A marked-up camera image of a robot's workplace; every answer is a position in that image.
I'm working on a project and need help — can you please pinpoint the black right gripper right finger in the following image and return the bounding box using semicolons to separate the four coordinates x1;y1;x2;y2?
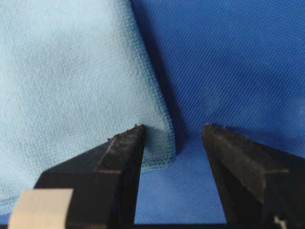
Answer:
202;125;305;229

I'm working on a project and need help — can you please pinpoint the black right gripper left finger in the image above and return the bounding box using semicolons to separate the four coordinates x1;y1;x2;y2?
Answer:
8;124;146;229

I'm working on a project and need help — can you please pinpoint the light blue towel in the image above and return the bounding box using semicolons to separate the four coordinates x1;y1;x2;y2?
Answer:
0;0;176;215

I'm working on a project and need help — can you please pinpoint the dark blue table cloth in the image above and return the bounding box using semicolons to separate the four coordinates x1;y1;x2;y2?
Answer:
0;0;305;225

